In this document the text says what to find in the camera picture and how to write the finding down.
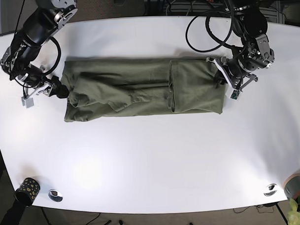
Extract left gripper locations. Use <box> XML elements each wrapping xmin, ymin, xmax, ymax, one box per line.
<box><xmin>206</xmin><ymin>57</ymin><xmax>258</xmax><ymax>100</ymax></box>

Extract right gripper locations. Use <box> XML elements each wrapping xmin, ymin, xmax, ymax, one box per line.
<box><xmin>20</xmin><ymin>76</ymin><xmax>69</xmax><ymax>109</ymax></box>

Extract olive green T-shirt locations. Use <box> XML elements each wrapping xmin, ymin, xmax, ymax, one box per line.
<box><xmin>62</xmin><ymin>57</ymin><xmax>225</xmax><ymax>122</ymax></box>

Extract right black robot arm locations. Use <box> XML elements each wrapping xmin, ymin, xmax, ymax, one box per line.
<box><xmin>0</xmin><ymin>0</ymin><xmax>77</xmax><ymax>108</ymax></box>

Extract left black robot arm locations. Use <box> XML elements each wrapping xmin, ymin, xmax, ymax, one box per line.
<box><xmin>205</xmin><ymin>0</ymin><xmax>275</xmax><ymax>100</ymax></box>

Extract black floral cup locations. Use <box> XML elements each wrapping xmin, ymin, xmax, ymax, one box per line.
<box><xmin>14</xmin><ymin>178</ymin><xmax>41</xmax><ymax>207</ymax></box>

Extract left metal table grommet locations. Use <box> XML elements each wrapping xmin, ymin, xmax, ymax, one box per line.
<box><xmin>48</xmin><ymin>189</ymin><xmax>63</xmax><ymax>202</ymax></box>

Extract metal table grommet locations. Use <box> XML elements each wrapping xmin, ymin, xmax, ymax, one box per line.
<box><xmin>48</xmin><ymin>189</ymin><xmax>63</xmax><ymax>202</ymax></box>
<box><xmin>263</xmin><ymin>184</ymin><xmax>278</xmax><ymax>197</ymax></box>

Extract right metal table grommet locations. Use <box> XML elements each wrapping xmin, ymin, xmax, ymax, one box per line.
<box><xmin>263</xmin><ymin>184</ymin><xmax>278</xmax><ymax>197</ymax></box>

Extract grey plant pot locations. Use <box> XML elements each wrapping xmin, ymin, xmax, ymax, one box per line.
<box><xmin>283</xmin><ymin>174</ymin><xmax>300</xmax><ymax>200</ymax></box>

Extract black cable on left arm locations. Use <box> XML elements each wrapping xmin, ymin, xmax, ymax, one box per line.
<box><xmin>184</xmin><ymin>13</ymin><xmax>237</xmax><ymax>54</ymax></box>

